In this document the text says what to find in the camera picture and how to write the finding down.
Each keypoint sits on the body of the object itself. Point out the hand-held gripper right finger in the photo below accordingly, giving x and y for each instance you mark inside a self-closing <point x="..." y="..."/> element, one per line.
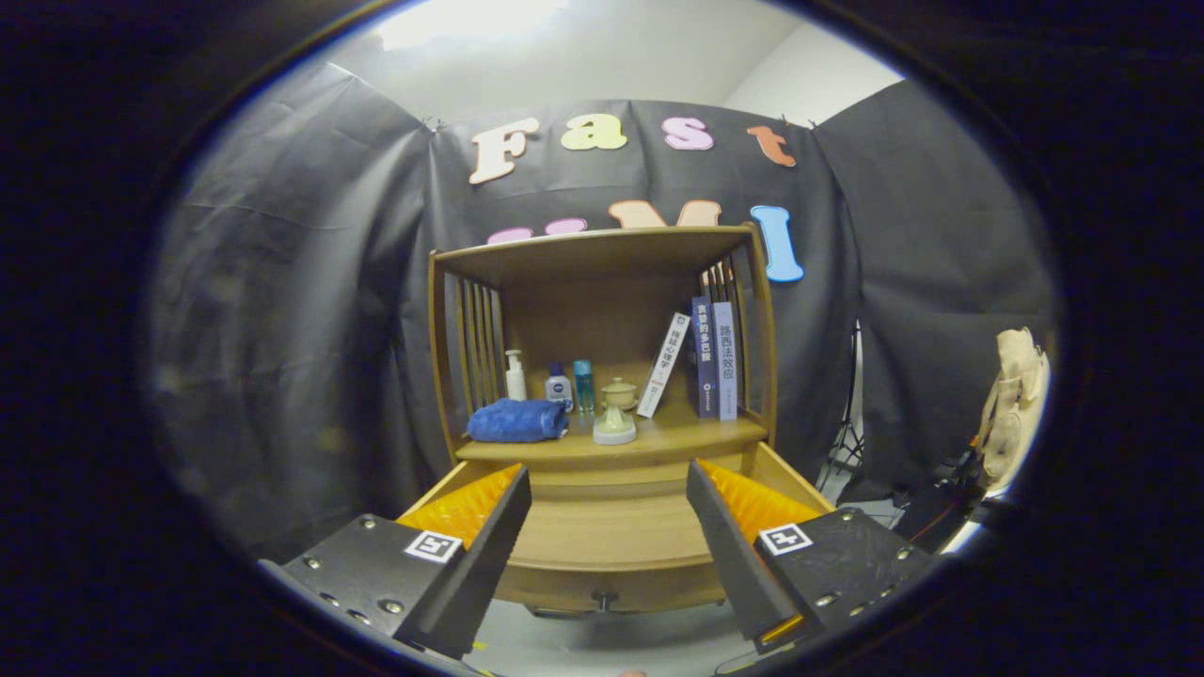
<point x="724" y="555"/>

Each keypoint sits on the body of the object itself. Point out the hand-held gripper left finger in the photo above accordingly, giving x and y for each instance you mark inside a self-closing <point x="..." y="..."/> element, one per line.
<point x="489" y="555"/>

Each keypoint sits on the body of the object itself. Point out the wooden drawer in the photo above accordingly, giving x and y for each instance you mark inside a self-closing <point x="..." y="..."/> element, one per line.
<point x="602" y="536"/>

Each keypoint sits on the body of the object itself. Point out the wooden countertop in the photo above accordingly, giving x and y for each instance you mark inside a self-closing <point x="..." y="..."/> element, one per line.
<point x="677" y="434"/>

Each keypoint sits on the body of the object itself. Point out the wooden cabinet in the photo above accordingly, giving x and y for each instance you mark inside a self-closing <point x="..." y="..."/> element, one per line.
<point x="602" y="310"/>

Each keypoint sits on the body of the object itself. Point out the blue folded towel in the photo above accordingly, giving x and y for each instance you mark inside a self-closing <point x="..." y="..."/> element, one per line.
<point x="513" y="421"/>

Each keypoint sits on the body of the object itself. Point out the white pump bottle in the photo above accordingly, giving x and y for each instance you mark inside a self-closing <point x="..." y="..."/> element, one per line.
<point x="515" y="384"/>

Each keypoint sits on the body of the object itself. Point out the black tripod stand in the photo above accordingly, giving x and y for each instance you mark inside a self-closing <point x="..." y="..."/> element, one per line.
<point x="849" y="432"/>

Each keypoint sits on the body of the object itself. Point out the white bottle blue cap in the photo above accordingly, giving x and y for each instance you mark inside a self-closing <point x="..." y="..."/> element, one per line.
<point x="559" y="387"/>

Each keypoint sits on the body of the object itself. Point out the light blue book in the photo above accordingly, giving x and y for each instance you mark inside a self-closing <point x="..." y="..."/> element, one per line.
<point x="725" y="362"/>

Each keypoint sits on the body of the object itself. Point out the clear blue bottle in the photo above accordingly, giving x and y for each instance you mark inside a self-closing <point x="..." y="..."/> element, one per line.
<point x="583" y="385"/>

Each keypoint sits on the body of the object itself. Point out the white book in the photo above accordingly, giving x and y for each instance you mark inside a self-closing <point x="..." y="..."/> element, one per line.
<point x="663" y="367"/>

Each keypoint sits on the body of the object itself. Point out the dark blue book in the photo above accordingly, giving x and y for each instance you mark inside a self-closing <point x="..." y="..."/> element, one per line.
<point x="704" y="357"/>

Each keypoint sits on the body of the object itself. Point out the black floor equipment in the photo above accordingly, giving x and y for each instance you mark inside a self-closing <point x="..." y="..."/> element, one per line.
<point x="931" y="517"/>

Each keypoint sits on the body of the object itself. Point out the beige cloth bag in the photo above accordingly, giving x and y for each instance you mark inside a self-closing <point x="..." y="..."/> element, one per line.
<point x="1016" y="395"/>

